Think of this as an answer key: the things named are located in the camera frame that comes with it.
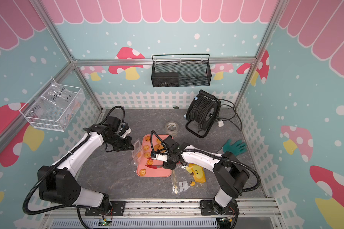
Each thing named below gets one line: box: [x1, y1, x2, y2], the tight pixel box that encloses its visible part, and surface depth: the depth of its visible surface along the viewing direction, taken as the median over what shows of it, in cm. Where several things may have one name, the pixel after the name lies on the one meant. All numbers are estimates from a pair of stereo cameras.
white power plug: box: [217, 120, 225, 128], surface depth 108 cm
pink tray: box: [136, 134, 174, 177], surface depth 87 cm
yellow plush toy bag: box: [172, 163, 208, 194], surface depth 85 cm
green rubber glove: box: [222, 138, 247, 157], surface depth 99 cm
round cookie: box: [139, 168, 147, 176], surface depth 89 cm
